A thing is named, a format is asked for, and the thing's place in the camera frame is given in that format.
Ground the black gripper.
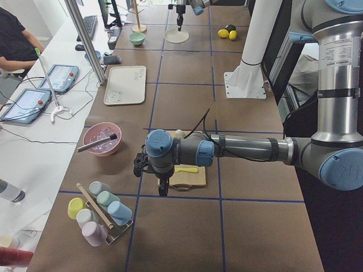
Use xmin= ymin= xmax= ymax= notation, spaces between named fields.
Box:
xmin=158 ymin=178 xmax=169 ymax=197
xmin=176 ymin=5 xmax=185 ymax=26

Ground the cream round plate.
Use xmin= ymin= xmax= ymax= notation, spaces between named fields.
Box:
xmin=163 ymin=28 xmax=189 ymax=44

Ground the cream bear tray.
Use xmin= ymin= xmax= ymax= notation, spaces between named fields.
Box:
xmin=103 ymin=66 xmax=146 ymax=106

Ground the yellow plastic knife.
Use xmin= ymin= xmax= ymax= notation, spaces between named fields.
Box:
xmin=175 ymin=168 xmax=199 ymax=173

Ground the bamboo cutting board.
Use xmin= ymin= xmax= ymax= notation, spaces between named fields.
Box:
xmin=168 ymin=130 xmax=207 ymax=188

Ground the wooden mug stand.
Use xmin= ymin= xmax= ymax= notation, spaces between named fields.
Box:
xmin=130 ymin=0 xmax=147 ymax=33

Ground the yellow lemon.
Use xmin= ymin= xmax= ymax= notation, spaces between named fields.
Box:
xmin=229 ymin=30 xmax=237 ymax=40
xmin=218 ymin=29 xmax=229 ymax=39

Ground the blue cup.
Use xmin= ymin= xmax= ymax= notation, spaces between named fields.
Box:
xmin=107 ymin=201 xmax=132 ymax=226

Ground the green bowl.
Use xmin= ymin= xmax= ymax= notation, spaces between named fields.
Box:
xmin=129 ymin=32 xmax=146 ymax=46

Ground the mint green cup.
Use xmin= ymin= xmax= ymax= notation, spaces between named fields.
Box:
xmin=96 ymin=190 xmax=120 ymax=211

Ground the grey cup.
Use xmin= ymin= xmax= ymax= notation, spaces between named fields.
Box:
xmin=88 ymin=181 xmax=112 ymax=196

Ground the steel black-tipped muddler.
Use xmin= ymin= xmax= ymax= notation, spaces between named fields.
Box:
xmin=77 ymin=133 xmax=117 ymax=152

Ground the pink cup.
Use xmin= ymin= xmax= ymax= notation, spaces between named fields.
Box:
xmin=82 ymin=222 xmax=108 ymax=247

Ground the white cup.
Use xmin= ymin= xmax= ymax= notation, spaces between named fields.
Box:
xmin=76 ymin=209 xmax=99 ymax=229

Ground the white support column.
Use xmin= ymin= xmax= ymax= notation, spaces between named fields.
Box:
xmin=240 ymin=1 xmax=292 ymax=67

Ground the grey folded cloth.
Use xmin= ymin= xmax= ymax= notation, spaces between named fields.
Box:
xmin=103 ymin=55 xmax=122 ymax=65

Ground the pink ice bowl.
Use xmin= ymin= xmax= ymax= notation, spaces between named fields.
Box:
xmin=82 ymin=122 xmax=122 ymax=157

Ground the yellow cup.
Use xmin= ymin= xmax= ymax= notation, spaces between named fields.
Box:
xmin=67 ymin=197 xmax=86 ymax=220

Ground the black keyboard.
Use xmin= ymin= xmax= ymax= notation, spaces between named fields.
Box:
xmin=83 ymin=15 xmax=98 ymax=40

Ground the computer mouse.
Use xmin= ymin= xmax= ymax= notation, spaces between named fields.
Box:
xmin=75 ymin=44 xmax=85 ymax=52

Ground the far teach pendant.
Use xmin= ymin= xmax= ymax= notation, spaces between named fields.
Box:
xmin=48 ymin=64 xmax=79 ymax=94

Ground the teach pendant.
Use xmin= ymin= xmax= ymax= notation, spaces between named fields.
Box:
xmin=48 ymin=64 xmax=79 ymax=94
xmin=1 ymin=88 xmax=51 ymax=125

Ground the white stand with rod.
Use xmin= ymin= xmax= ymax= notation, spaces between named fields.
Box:
xmin=35 ymin=48 xmax=73 ymax=125

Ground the clear water bottle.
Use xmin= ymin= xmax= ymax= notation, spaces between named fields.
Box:
xmin=0 ymin=179 xmax=26 ymax=203

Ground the near teach pendant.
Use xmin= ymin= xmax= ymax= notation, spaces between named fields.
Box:
xmin=1 ymin=88 xmax=51 ymax=125

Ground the paper cup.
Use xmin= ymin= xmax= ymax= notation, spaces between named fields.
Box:
xmin=0 ymin=234 xmax=21 ymax=249

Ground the red bottle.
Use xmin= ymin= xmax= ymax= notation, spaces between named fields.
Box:
xmin=1 ymin=247 xmax=33 ymax=267

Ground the seated person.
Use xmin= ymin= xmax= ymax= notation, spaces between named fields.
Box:
xmin=1 ymin=8 xmax=45 ymax=77

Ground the wire cup rack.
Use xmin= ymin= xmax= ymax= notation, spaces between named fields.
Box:
xmin=76 ymin=183 xmax=133 ymax=245

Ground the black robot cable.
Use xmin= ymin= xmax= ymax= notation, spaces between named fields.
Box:
xmin=185 ymin=108 xmax=227 ymax=159

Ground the white column base plate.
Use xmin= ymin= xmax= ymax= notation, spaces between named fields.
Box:
xmin=223 ymin=70 xmax=266 ymax=99

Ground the aluminium frame post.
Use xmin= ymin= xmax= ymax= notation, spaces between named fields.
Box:
xmin=65 ymin=0 xmax=107 ymax=86

